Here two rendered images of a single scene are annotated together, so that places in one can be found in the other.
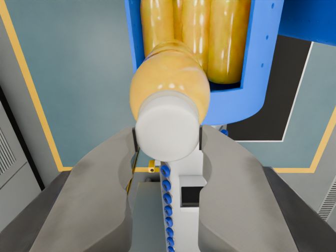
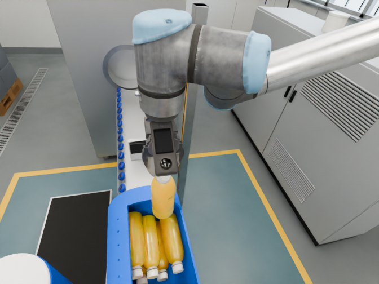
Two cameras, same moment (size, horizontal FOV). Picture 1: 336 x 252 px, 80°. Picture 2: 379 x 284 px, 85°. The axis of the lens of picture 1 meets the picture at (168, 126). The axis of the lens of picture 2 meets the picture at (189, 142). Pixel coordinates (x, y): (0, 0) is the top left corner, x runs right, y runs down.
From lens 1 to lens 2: 0.44 m
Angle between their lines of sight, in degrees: 19
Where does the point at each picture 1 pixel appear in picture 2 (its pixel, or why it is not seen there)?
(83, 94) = (230, 212)
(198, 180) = (134, 156)
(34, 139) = (260, 171)
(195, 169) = (137, 163)
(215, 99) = (140, 198)
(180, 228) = (142, 123)
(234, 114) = (129, 193)
